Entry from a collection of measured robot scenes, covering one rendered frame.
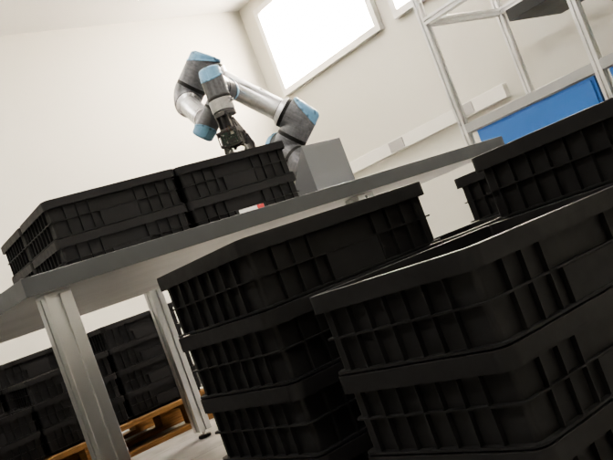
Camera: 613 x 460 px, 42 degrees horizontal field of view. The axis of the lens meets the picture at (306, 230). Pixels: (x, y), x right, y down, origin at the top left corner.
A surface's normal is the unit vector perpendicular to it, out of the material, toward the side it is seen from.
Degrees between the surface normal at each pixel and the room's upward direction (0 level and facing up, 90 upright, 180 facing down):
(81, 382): 90
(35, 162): 90
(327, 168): 90
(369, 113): 90
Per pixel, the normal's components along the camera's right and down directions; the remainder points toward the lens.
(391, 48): -0.75, 0.26
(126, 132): 0.56, -0.25
